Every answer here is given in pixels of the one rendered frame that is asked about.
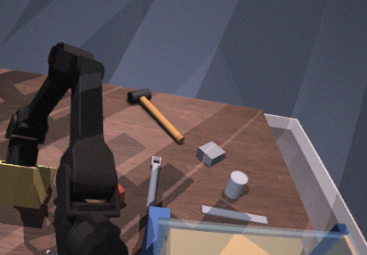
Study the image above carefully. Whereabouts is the grey cylinder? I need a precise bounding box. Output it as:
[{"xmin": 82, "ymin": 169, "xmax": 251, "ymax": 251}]
[{"xmin": 224, "ymin": 171, "xmax": 248, "ymax": 199}]

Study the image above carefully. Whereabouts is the grey flat bar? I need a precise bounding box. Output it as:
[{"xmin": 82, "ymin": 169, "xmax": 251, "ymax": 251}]
[{"xmin": 202, "ymin": 205, "xmax": 268, "ymax": 225}]

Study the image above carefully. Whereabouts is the black rubber mallet with wooden handle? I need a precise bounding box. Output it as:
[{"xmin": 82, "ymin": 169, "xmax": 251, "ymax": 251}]
[{"xmin": 127, "ymin": 88, "xmax": 184, "ymax": 144}]

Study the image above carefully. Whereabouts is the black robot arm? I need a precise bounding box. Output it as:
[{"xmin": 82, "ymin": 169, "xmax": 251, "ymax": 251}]
[{"xmin": 2, "ymin": 42, "xmax": 129, "ymax": 255}]

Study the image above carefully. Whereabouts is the grey metal rod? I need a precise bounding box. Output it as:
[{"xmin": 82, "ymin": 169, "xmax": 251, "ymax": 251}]
[{"xmin": 146, "ymin": 156, "xmax": 161, "ymax": 210}]

